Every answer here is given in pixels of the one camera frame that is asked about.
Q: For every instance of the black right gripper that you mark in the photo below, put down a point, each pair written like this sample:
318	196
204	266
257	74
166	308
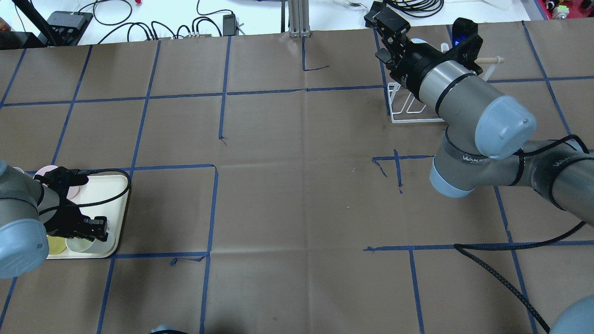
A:
414	66

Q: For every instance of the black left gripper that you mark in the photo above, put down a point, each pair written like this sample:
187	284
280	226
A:
59	218

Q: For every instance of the cream cup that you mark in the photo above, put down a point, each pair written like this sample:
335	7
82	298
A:
96	246

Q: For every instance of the light blue ikea cup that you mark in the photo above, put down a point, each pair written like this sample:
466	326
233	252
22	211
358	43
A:
419	42

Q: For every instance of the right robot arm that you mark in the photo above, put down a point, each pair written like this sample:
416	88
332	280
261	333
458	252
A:
487	141

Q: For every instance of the yellow cup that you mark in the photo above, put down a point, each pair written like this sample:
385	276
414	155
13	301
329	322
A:
57	245

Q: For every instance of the cream plastic tray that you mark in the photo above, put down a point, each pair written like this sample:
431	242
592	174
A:
98	188

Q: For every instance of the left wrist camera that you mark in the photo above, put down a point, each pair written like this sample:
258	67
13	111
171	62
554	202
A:
62	178

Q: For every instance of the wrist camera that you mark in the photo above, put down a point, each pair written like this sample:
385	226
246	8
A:
466	44
62	178

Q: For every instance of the white wire cup rack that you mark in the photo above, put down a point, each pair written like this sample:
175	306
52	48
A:
410	110

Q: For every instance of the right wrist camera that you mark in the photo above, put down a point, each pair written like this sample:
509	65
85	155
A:
466	44

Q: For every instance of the aluminium frame post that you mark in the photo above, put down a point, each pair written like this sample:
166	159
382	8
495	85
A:
299	23

